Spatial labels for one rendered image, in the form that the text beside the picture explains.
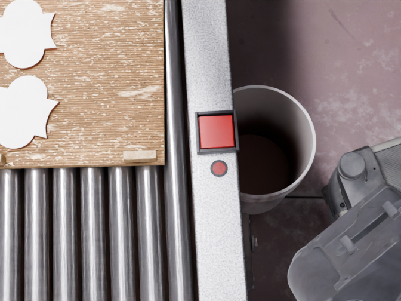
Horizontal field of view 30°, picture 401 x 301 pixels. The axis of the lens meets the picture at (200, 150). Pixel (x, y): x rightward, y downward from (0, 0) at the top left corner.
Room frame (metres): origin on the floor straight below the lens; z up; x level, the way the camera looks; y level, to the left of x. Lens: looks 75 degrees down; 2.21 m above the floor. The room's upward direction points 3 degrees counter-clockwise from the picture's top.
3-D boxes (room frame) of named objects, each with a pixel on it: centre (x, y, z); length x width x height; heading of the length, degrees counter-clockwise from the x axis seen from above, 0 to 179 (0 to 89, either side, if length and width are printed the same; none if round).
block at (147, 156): (0.34, 0.11, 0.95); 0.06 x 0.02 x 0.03; 88
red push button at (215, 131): (0.38, -0.03, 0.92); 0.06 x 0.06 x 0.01; 0
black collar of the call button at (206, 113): (0.38, -0.03, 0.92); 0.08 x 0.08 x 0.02; 0
